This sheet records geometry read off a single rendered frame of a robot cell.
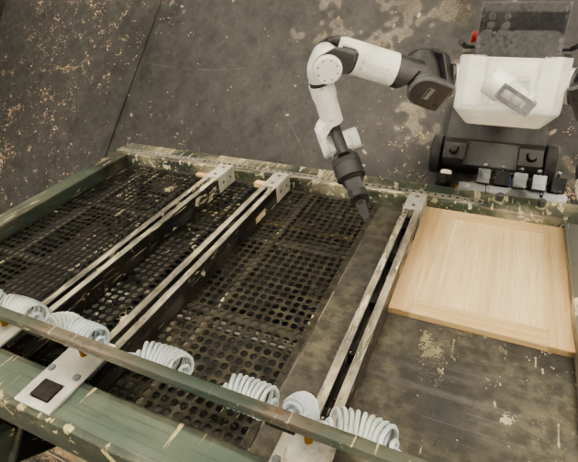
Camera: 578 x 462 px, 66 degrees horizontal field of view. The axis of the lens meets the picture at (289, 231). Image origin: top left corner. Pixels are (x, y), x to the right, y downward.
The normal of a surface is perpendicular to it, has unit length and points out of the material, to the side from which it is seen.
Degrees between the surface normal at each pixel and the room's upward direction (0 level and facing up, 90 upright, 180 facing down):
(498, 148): 0
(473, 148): 0
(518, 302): 52
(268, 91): 0
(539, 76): 23
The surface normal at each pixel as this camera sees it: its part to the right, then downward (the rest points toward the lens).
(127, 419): -0.06, -0.84
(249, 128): -0.36, -0.11
